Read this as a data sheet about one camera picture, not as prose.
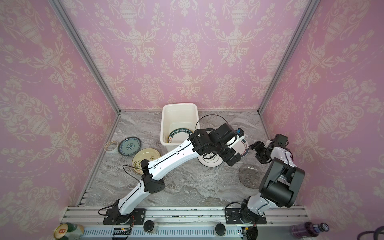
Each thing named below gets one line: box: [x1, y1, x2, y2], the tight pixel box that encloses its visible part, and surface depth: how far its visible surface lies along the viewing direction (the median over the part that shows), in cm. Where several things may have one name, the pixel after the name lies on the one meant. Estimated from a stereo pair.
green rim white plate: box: [167, 128, 194, 143], surface depth 105 cm
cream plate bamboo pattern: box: [132, 148, 161, 175], surface depth 96 cm
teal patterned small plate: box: [118, 136, 142, 156], surface depth 102 cm
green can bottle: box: [53, 222, 84, 240], surface depth 65 cm
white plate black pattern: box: [197, 152, 224, 168], surface depth 93 cm
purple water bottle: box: [290, 222, 330, 238], surface depth 62 cm
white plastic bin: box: [160, 103, 200, 152], surface depth 104 cm
